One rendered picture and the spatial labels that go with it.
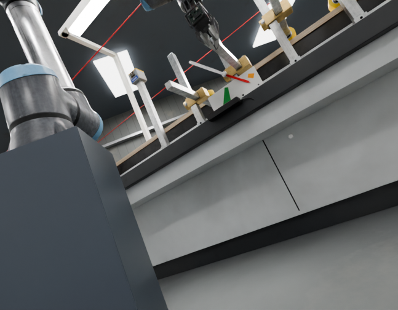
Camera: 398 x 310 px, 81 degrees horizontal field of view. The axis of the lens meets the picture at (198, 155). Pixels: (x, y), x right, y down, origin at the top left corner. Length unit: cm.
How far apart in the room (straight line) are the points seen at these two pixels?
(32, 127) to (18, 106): 8
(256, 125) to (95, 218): 80
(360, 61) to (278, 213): 76
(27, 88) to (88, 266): 47
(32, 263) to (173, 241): 116
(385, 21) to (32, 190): 117
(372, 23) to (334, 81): 21
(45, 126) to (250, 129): 80
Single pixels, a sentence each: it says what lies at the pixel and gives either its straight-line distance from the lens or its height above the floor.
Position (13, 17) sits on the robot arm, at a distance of 125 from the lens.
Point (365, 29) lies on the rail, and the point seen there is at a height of 66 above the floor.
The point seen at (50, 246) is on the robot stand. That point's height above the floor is 37.
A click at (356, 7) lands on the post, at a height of 76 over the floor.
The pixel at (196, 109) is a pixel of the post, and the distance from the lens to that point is 122.
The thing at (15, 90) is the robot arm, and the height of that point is 78.
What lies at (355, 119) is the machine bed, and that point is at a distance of 128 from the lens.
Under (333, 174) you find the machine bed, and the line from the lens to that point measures 127.
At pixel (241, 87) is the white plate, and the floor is 75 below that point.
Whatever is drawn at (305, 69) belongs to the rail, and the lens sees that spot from 108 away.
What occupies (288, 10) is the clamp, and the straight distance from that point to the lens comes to 121.
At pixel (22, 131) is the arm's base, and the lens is 71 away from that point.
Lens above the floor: 32
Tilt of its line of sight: 12 degrees up
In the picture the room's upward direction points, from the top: 24 degrees counter-clockwise
